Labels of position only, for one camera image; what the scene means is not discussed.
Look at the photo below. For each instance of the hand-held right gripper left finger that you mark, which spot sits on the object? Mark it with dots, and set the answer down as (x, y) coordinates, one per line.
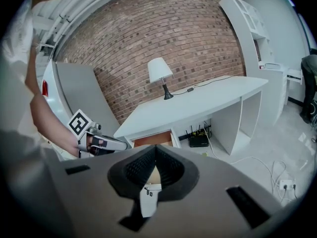
(84, 195)

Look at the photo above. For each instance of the grey flat board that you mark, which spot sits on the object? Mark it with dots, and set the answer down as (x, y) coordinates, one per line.
(81, 90)

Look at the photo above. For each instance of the person's white shirt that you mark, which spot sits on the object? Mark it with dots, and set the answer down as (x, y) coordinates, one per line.
(15, 108)

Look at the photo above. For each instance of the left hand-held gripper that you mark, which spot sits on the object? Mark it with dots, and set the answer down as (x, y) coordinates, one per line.
(79, 123)

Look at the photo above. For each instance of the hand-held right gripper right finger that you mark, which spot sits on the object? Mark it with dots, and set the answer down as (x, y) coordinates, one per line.
(210, 177)

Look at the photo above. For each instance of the white drawer with brown inside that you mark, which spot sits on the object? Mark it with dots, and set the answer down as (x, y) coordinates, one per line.
(153, 139)

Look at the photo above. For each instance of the white panel with red mark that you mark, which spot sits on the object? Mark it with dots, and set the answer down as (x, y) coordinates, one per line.
(53, 103)

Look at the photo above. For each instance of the white shade table lamp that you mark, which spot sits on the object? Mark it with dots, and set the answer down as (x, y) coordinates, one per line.
(159, 69)

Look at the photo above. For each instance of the white ceiling pipes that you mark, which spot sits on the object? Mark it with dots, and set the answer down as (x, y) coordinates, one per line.
(59, 21)

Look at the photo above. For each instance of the tall white bookshelf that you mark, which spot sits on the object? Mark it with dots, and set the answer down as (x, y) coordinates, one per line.
(237, 33)

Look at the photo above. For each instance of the open white cabinet drawer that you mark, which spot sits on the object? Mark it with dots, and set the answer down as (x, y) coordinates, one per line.
(294, 76)

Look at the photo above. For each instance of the white power strip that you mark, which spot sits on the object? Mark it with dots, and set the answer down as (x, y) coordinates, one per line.
(287, 183)

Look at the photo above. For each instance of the white desk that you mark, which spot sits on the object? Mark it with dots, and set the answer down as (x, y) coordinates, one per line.
(198, 95)

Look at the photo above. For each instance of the low white cabinet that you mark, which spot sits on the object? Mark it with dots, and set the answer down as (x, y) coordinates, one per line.
(272, 95)

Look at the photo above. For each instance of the black router with antennas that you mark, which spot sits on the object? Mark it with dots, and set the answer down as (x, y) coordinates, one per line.
(198, 141)

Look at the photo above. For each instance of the person's left forearm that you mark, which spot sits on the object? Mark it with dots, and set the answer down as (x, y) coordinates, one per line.
(54, 128)

